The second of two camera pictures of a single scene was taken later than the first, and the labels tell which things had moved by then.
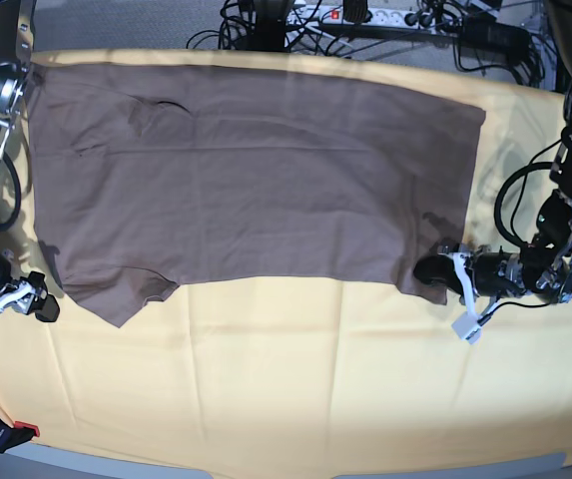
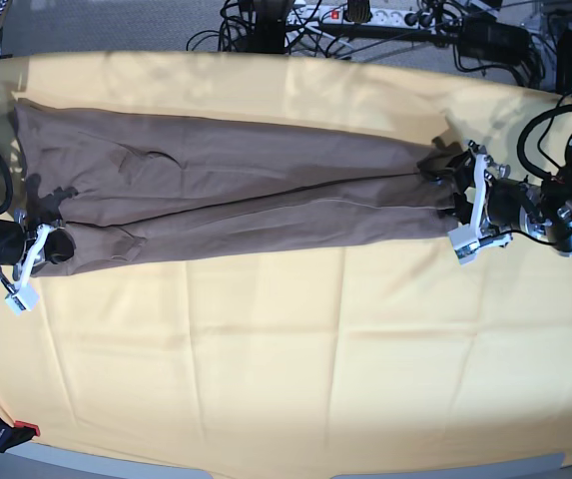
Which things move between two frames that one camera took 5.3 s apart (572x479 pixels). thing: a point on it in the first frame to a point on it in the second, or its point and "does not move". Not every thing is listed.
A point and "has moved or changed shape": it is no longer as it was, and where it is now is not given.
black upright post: (269, 31) does not move
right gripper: (491, 272) to (512, 206)
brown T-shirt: (156, 176) has moved or changed shape
